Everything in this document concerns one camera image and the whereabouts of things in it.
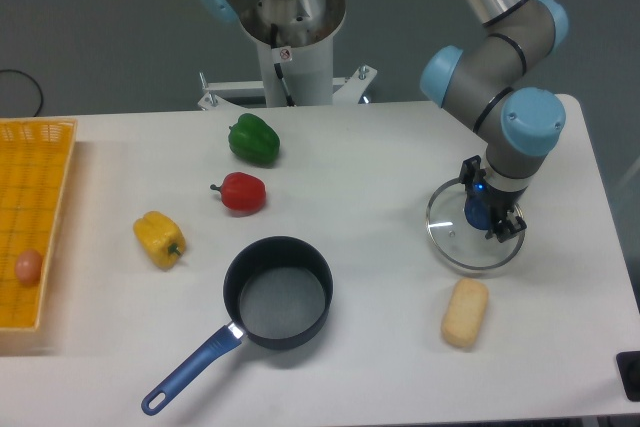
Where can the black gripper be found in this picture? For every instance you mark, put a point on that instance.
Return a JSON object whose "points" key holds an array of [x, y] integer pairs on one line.
{"points": [[491, 197]]}

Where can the glass lid with blue knob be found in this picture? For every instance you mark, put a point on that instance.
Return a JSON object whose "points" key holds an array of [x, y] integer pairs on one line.
{"points": [[459, 242]]}

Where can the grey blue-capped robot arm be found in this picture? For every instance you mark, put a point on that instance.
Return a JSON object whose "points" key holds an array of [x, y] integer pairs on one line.
{"points": [[520, 126]]}

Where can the beige bread loaf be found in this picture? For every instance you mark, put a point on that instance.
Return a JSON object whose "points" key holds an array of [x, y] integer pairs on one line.
{"points": [[465, 313]]}

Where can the black box at table edge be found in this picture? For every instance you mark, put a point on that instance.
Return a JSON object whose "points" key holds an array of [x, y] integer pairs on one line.
{"points": [[628, 364]]}

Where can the green bell pepper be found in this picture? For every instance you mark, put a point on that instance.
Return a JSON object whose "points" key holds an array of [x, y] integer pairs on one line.
{"points": [[253, 140]]}

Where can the red bell pepper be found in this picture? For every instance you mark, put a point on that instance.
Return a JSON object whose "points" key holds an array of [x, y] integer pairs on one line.
{"points": [[241, 192]]}

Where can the yellow bell pepper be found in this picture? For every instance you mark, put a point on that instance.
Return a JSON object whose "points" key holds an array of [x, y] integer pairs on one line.
{"points": [[161, 238]]}

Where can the yellow plastic basket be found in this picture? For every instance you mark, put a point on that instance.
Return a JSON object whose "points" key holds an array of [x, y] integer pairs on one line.
{"points": [[36, 156]]}

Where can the brown egg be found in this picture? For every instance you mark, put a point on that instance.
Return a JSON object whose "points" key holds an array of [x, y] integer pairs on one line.
{"points": [[28, 267]]}

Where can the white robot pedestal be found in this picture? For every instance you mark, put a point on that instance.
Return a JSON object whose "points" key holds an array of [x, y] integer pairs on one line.
{"points": [[294, 41]]}

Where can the dark saucepan with blue handle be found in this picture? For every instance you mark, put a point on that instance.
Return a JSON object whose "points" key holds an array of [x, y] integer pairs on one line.
{"points": [[277, 293]]}

